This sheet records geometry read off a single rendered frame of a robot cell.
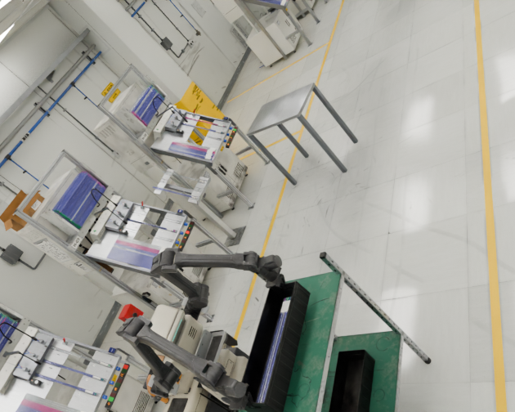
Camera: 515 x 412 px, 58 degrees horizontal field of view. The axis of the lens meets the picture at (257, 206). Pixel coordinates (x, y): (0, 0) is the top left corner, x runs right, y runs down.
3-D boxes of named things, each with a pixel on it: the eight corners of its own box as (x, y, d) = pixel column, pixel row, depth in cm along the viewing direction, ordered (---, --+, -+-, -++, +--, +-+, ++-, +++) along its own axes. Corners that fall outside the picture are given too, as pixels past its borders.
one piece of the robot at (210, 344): (208, 393, 243) (179, 374, 232) (225, 344, 260) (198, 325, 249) (230, 393, 232) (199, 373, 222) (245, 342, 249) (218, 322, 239)
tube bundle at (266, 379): (288, 301, 226) (284, 297, 225) (299, 299, 222) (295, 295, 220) (261, 405, 195) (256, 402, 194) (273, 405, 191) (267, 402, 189)
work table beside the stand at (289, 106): (346, 172, 452) (297, 114, 414) (293, 185, 502) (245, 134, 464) (358, 140, 475) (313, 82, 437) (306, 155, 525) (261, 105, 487)
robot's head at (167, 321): (145, 351, 231) (140, 339, 219) (161, 314, 244) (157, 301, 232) (172, 360, 229) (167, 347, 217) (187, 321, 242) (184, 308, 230)
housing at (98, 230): (123, 205, 465) (121, 196, 454) (100, 244, 435) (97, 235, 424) (116, 203, 466) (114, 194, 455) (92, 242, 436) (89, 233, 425)
